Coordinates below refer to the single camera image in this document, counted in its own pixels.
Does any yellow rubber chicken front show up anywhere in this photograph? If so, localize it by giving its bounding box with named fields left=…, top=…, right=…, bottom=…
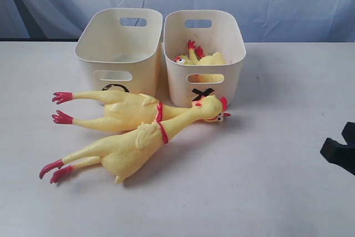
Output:
left=39, top=95, right=227, bottom=183

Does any cream bin with X mark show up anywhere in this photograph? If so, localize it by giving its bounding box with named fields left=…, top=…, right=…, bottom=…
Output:
left=163, top=9, right=246, bottom=107

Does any cream bin with O mark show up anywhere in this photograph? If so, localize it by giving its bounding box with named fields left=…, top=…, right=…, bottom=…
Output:
left=75, top=8, right=163, bottom=96

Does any yellow rubber chicken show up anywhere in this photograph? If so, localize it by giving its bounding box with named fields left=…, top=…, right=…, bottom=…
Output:
left=174, top=40, right=226, bottom=83
left=52, top=90, right=187, bottom=132
left=39, top=95, right=227, bottom=183

